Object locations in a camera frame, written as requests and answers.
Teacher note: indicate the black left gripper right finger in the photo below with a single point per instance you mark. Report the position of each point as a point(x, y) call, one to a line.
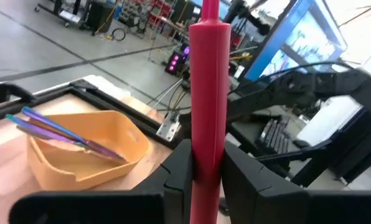
point(266, 202)

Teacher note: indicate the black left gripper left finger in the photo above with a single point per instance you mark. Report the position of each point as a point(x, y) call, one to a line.
point(148, 202)

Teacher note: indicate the iridescent metal knife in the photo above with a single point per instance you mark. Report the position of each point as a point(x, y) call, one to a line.
point(33, 126)
point(101, 148)

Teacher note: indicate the red silicone spoon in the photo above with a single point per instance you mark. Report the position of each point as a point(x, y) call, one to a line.
point(208, 93)

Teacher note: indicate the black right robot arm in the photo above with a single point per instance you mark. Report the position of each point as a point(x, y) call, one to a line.
point(297, 90)

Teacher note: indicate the black keyboard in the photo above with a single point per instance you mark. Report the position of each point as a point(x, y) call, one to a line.
point(274, 137)

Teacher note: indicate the white paper sheet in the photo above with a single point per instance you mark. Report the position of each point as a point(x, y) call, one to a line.
point(328, 121)

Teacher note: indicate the computer case pink lights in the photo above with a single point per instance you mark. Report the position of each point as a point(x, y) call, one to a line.
point(176, 60)

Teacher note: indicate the black computer monitor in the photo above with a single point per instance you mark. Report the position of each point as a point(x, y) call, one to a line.
point(297, 40)

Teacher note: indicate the black device on stand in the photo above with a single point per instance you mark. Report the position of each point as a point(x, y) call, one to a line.
point(247, 15)

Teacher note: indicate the shelf with red bins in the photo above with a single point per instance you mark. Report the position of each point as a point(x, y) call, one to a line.
point(148, 12)

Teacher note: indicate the black workshop cart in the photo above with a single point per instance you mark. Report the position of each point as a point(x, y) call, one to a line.
point(98, 14)

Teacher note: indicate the silver corner bracket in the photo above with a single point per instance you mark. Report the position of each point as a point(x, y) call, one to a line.
point(168, 127)

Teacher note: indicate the black metal table frame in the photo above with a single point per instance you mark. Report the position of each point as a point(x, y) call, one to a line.
point(82, 87)

